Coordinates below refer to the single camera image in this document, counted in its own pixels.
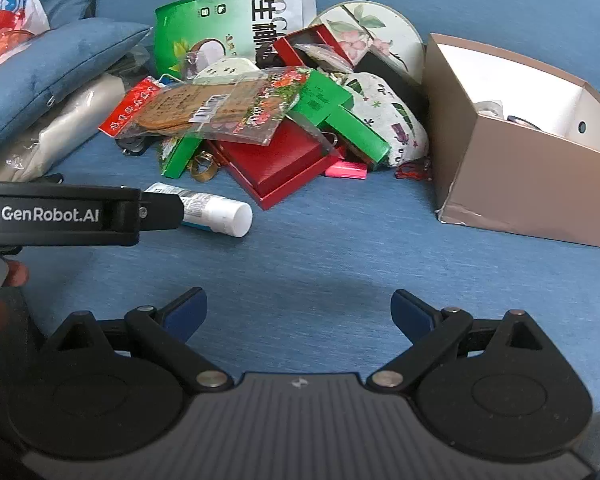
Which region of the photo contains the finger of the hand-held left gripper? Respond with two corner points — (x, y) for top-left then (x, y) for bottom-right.
(140, 192), (186, 232)

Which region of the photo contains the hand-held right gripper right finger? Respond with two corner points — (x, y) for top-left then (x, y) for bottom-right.
(365, 288), (557, 397)

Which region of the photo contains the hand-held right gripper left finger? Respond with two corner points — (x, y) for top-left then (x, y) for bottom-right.
(40, 286), (233, 397)

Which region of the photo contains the small green floral box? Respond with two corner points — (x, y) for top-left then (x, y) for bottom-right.
(159, 135), (204, 180)

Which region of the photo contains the white squeeze tube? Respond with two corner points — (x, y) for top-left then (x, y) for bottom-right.
(144, 182), (254, 239)

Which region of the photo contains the clear packet with wooden disc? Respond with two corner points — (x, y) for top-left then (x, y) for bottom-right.
(99, 66), (312, 147)

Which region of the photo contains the dark red gift box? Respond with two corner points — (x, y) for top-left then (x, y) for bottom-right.
(204, 119), (350, 211)

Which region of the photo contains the tan cardboard box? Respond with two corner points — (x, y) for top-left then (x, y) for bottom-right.
(422, 32), (600, 252)

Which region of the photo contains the black key fob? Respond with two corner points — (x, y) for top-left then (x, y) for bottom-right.
(117, 137), (148, 157)

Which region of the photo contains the blue fabric sofa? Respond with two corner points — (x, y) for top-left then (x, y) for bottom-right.
(0, 0), (600, 480)

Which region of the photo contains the white leaf-print pouch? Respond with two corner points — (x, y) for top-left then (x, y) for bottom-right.
(189, 56), (262, 82)

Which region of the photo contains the floral fabric pouch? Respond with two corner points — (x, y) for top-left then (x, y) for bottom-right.
(342, 72), (429, 169)

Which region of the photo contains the green coconut snack bag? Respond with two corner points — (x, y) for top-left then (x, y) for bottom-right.
(153, 0), (319, 81)

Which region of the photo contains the green cardboard box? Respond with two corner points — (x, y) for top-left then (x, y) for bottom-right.
(289, 69), (392, 172)

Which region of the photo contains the small open red box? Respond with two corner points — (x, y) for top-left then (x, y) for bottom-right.
(272, 24), (357, 69)

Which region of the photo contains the red and white plastic bag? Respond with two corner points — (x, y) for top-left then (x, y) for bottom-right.
(0, 0), (51, 80)

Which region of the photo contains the clear plastic bag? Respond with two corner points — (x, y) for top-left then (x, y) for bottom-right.
(294, 42), (354, 69)

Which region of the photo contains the black box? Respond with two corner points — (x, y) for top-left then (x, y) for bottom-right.
(352, 52), (424, 111)

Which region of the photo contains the round floral tin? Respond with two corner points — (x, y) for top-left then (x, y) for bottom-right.
(309, 0), (426, 86)

